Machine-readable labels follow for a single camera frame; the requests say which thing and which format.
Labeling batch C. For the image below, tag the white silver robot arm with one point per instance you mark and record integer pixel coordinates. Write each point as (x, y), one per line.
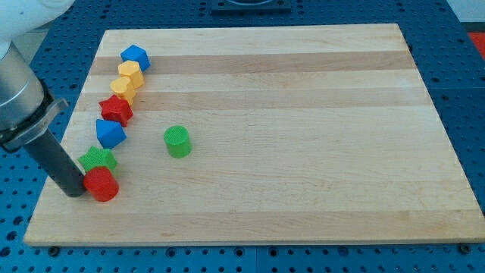
(27, 105)

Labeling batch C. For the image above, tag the grey metal flange plate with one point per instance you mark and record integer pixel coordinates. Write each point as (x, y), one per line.
(36, 124)

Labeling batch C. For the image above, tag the yellow heart block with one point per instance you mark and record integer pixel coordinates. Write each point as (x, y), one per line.
(123, 88)

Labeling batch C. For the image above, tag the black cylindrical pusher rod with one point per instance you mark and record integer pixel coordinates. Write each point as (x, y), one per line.
(58, 165)

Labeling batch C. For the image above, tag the red star block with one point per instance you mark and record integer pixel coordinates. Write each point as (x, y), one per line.
(116, 109)

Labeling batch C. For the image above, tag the blue cube block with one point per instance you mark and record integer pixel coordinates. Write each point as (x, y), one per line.
(135, 53)

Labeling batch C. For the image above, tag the blue triangle block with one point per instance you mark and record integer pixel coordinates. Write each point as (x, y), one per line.
(109, 133)

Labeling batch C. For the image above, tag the green star block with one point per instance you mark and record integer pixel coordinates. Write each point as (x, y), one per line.
(97, 157)

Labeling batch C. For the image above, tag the wooden board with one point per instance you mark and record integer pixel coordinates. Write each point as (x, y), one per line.
(300, 135)

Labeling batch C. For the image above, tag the yellow hexagon block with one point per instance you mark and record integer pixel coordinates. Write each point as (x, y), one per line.
(132, 70)

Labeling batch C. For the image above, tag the red cylinder block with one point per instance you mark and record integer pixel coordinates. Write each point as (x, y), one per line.
(101, 184)

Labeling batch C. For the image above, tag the green cylinder block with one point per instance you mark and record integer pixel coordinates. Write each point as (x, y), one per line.
(177, 141)

